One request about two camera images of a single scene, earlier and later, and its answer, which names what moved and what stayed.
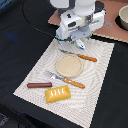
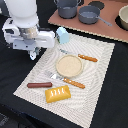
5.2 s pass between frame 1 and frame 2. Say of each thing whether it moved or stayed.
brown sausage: stayed
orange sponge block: stayed
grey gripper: moved
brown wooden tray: stayed
